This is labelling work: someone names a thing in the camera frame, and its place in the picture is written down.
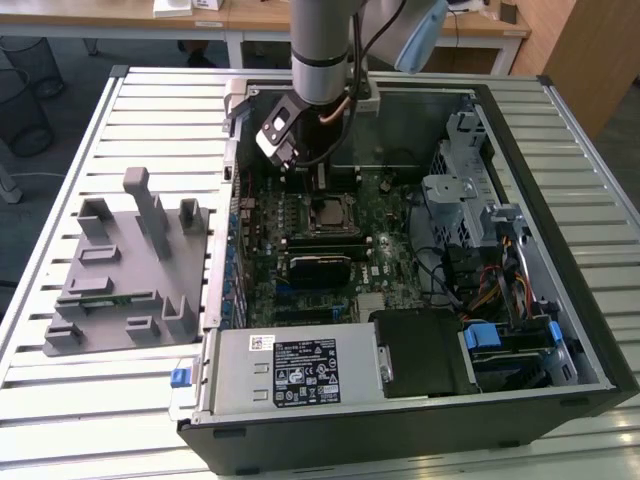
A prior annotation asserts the silver CPU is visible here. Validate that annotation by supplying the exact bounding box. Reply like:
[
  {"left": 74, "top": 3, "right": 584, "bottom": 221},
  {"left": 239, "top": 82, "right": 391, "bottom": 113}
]
[{"left": 314, "top": 198, "right": 351, "bottom": 226}]

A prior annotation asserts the metal socket cover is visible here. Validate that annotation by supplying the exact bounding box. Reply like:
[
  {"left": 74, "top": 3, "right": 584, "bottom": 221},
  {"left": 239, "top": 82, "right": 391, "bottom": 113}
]
[{"left": 305, "top": 193, "right": 359, "bottom": 235}]

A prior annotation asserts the CPU socket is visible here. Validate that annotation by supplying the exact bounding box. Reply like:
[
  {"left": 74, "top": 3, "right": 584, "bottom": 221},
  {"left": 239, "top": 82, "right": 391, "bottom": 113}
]
[{"left": 303, "top": 192, "right": 362, "bottom": 237}]

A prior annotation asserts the copper coloured tube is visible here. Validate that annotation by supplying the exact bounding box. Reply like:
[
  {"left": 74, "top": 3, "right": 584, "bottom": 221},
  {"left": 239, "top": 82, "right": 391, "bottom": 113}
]
[{"left": 319, "top": 97, "right": 352, "bottom": 125}]

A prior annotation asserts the small black graphics card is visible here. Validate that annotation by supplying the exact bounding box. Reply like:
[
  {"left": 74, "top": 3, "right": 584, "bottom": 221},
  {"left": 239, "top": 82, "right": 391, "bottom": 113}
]
[{"left": 287, "top": 253, "right": 354, "bottom": 291}]

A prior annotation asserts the grey metal drive cage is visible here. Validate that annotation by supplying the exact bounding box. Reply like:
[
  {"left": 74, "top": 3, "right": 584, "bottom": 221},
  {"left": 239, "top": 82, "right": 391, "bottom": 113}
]
[{"left": 419, "top": 110, "right": 507, "bottom": 251}]

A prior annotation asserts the green motherboard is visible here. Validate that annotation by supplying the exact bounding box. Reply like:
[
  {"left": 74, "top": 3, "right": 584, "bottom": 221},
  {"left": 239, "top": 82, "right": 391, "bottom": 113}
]
[{"left": 234, "top": 167, "right": 454, "bottom": 329}]

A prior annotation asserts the black expansion slot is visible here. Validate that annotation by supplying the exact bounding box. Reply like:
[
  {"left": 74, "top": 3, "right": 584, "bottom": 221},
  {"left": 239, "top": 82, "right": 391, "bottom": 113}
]
[{"left": 273, "top": 308, "right": 334, "bottom": 323}]

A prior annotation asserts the silver chipset heatsink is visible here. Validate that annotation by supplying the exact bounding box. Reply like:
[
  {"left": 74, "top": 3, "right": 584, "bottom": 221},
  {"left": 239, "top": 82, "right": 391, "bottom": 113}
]
[{"left": 356, "top": 293, "right": 393, "bottom": 322}]

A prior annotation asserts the grey parts rack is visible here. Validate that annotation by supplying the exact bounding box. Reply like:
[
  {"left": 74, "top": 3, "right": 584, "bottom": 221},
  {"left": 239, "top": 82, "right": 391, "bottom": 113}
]
[{"left": 42, "top": 167, "right": 214, "bottom": 357}]

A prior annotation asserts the black plastic shroud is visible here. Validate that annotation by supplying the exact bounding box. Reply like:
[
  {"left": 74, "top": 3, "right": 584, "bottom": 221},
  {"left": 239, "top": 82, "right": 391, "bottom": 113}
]
[{"left": 368, "top": 307, "right": 482, "bottom": 400}]

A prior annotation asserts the silver power supply unit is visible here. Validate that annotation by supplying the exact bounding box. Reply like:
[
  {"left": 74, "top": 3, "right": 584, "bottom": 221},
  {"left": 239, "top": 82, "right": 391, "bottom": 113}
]
[{"left": 192, "top": 322, "right": 389, "bottom": 415}]

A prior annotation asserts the green RAM stick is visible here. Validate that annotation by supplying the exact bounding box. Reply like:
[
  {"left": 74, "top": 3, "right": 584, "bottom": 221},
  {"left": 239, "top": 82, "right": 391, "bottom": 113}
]
[{"left": 82, "top": 294, "right": 151, "bottom": 308}]

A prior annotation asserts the hard disk in blue carrier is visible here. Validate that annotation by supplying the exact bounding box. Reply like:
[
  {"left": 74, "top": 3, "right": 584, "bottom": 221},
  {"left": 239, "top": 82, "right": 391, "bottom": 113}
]
[{"left": 462, "top": 322, "right": 551, "bottom": 392}]

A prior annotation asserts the wooden cabinet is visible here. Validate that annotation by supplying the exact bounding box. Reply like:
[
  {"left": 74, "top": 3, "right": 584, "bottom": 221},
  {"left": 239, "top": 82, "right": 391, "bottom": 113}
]
[{"left": 509, "top": 0, "right": 640, "bottom": 146}]

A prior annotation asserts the black PC case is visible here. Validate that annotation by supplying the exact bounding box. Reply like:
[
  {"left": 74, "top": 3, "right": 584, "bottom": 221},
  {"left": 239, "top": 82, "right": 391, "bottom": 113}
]
[{"left": 175, "top": 77, "right": 640, "bottom": 476}]

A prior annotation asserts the white metal desk leg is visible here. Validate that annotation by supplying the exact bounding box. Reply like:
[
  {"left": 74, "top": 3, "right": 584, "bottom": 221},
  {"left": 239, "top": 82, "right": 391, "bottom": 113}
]
[{"left": 0, "top": 134, "right": 24, "bottom": 204}]

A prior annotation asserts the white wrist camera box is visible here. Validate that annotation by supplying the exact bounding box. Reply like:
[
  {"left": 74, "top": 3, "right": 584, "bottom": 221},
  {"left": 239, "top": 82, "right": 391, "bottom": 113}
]
[{"left": 254, "top": 92, "right": 304, "bottom": 169}]

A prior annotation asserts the coloured power wire bundle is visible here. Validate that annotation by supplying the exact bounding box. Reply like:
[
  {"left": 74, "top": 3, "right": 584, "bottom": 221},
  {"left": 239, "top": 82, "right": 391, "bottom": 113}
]
[{"left": 459, "top": 238, "right": 532, "bottom": 324}]

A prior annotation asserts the black wire mesh bin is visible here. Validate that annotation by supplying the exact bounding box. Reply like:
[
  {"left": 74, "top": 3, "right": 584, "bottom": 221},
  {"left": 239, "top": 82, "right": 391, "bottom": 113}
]
[
  {"left": 0, "top": 67, "right": 56, "bottom": 159},
  {"left": 0, "top": 37, "right": 66, "bottom": 99}
]

